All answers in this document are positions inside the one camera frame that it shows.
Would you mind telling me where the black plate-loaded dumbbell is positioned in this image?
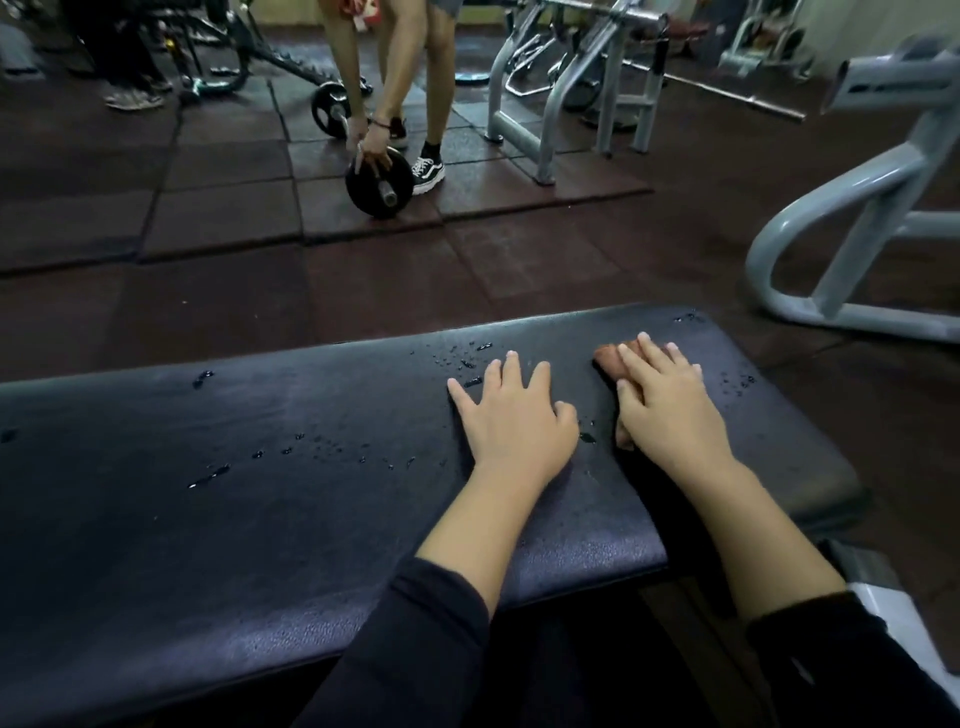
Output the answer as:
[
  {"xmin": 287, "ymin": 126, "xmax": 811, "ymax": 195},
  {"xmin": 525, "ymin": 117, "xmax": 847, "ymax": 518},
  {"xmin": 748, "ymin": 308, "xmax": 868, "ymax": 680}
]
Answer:
[{"xmin": 310, "ymin": 80, "xmax": 416, "ymax": 221}]

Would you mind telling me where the person's left hand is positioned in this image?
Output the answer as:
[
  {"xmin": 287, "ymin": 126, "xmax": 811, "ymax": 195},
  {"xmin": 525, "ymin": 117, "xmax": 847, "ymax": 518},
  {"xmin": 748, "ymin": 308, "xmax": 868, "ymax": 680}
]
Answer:
[{"xmin": 447, "ymin": 350, "xmax": 581, "ymax": 491}]

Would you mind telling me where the black adjustable bench frame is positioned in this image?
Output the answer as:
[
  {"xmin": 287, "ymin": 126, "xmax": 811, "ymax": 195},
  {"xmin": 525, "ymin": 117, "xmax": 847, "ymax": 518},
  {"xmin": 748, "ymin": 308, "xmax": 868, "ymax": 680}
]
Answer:
[{"xmin": 147, "ymin": 0, "xmax": 375, "ymax": 106}]

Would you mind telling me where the black padded gym bench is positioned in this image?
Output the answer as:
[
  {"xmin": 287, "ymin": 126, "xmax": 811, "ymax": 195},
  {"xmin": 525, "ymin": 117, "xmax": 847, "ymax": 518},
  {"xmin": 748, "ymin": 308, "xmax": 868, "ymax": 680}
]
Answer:
[{"xmin": 0, "ymin": 303, "xmax": 873, "ymax": 728}]

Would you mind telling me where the brown cleaning cloth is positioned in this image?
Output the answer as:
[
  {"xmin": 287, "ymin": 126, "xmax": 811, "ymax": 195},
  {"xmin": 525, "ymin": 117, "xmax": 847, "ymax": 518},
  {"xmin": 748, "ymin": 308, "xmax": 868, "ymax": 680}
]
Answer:
[{"xmin": 593, "ymin": 339, "xmax": 643, "ymax": 453}]

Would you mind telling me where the person's right hand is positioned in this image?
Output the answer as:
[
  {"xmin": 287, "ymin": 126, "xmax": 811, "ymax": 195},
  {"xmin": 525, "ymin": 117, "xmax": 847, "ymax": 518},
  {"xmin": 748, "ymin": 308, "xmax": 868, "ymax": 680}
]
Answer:
[{"xmin": 614, "ymin": 331, "xmax": 738, "ymax": 485}]

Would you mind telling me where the steel barbell bar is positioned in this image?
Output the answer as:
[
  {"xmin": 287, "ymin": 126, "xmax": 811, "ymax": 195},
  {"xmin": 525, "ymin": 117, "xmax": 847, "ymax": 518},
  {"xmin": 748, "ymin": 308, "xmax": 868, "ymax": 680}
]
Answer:
[{"xmin": 621, "ymin": 58, "xmax": 808, "ymax": 123}]

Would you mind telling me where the person's right forearm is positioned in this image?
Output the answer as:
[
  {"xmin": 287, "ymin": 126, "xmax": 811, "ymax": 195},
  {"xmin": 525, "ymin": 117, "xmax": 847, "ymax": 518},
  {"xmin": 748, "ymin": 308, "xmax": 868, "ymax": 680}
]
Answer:
[{"xmin": 673, "ymin": 457, "xmax": 960, "ymax": 728}]

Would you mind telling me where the grey steel rack frame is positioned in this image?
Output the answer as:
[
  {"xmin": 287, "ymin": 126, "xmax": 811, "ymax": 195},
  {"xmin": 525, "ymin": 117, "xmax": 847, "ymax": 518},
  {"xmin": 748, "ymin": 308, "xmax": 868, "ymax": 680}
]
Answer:
[{"xmin": 483, "ymin": 0, "xmax": 671, "ymax": 187}]

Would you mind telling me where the grey curved machine frame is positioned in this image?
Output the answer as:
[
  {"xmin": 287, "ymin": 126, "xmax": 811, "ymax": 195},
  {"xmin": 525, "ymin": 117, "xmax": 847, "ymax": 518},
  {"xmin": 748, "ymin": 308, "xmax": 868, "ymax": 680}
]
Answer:
[{"xmin": 745, "ymin": 33, "xmax": 960, "ymax": 345}]

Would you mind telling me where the person's left forearm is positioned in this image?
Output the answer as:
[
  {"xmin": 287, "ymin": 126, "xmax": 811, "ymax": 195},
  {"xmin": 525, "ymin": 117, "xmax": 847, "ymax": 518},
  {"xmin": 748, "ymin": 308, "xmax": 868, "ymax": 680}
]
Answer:
[{"xmin": 294, "ymin": 459, "xmax": 558, "ymax": 728}]

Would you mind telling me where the grey exercise machine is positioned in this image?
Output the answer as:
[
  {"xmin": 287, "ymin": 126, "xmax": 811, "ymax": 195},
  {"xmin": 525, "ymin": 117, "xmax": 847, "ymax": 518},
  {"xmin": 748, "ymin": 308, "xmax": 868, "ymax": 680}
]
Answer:
[{"xmin": 716, "ymin": 0, "xmax": 817, "ymax": 82}]

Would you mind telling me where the white bench frame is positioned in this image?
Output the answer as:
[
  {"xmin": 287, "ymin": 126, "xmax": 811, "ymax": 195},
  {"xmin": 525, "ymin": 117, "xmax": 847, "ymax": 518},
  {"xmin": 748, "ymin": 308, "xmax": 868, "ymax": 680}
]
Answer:
[{"xmin": 823, "ymin": 538, "xmax": 960, "ymax": 676}]

